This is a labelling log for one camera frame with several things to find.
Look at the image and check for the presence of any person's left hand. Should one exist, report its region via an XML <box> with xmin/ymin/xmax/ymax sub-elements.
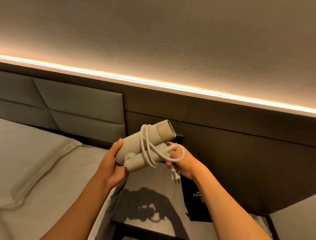
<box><xmin>96</xmin><ymin>138</ymin><xmax>130</xmax><ymax>190</ymax></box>

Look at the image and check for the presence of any white bed sheet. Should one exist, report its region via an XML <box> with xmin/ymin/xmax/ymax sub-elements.
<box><xmin>0</xmin><ymin>145</ymin><xmax>127</xmax><ymax>240</ymax></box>

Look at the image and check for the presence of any person's right forearm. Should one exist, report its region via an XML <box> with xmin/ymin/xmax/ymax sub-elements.
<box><xmin>191</xmin><ymin>166</ymin><xmax>272</xmax><ymax>240</ymax></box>

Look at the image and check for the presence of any dark wood wall panel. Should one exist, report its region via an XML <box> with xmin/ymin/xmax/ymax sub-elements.
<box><xmin>0</xmin><ymin>62</ymin><xmax>316</xmax><ymax>216</ymax></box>

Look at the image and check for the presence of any white power cord with plug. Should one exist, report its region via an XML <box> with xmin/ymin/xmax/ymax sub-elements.
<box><xmin>140</xmin><ymin>124</ymin><xmax>185</xmax><ymax>184</ymax></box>

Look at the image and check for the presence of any black drawstring pouch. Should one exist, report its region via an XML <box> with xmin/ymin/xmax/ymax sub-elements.
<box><xmin>181</xmin><ymin>173</ymin><xmax>213</xmax><ymax>223</ymax></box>

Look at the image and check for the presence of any warm light strip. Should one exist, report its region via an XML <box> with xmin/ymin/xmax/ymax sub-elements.
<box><xmin>0</xmin><ymin>54</ymin><xmax>316</xmax><ymax>115</ymax></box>

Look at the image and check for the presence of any white pillow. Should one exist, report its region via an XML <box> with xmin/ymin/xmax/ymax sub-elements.
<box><xmin>0</xmin><ymin>118</ymin><xmax>83</xmax><ymax>211</ymax></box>

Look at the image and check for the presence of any grey padded headboard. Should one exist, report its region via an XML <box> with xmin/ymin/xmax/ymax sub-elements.
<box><xmin>0</xmin><ymin>71</ymin><xmax>127</xmax><ymax>144</ymax></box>

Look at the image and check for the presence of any dark bedside table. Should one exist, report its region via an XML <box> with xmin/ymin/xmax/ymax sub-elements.
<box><xmin>112</xmin><ymin>162</ymin><xmax>280</xmax><ymax>240</ymax></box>

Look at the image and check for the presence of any person's left forearm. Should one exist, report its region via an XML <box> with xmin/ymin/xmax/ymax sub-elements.
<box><xmin>39</xmin><ymin>172</ymin><xmax>113</xmax><ymax>240</ymax></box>

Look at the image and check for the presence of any person's right hand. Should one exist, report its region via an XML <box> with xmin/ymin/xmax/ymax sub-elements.
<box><xmin>165</xmin><ymin>141</ymin><xmax>208</xmax><ymax>181</ymax></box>

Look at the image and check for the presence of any beige hair dryer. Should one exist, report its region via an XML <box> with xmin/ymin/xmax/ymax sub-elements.
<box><xmin>115</xmin><ymin>119</ymin><xmax>177</xmax><ymax>173</ymax></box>

